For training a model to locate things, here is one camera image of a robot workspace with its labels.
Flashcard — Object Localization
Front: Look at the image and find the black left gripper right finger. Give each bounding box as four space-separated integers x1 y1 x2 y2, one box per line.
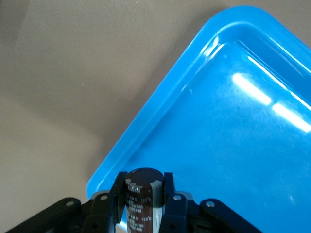
159 171 264 233

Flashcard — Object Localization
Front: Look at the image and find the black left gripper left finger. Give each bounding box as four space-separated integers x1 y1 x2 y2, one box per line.
4 171 129 233

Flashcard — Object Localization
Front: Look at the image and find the small dark electrolytic capacitor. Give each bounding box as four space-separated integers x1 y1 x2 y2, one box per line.
123 167 164 233

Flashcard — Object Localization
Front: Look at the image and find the blue plastic tray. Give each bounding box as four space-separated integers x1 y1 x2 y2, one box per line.
86 5 311 233

